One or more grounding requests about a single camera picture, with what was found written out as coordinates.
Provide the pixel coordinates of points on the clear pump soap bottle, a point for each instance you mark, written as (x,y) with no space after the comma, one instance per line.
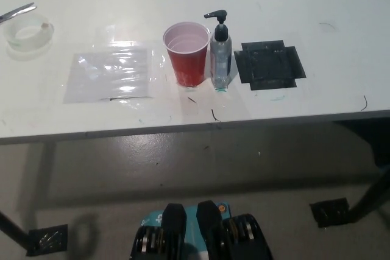
(221,59)

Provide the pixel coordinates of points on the black teal robot torso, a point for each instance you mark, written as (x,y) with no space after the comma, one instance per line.
(210,226)

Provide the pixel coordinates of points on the red plastic cup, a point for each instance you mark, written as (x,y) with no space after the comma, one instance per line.
(187,65)

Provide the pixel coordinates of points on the black tape square patch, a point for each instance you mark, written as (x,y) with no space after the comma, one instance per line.
(268,65)

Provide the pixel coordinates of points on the clear plastic sheet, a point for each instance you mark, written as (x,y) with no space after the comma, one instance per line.
(106,74)

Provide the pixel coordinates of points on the black floor tape patch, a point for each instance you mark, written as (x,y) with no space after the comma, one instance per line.
(329,211)
(48,240)

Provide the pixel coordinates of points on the clear tape roll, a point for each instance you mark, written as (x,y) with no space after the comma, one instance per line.
(30,45)

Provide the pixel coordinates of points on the silver scissors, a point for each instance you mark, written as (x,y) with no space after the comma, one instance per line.
(18,11)

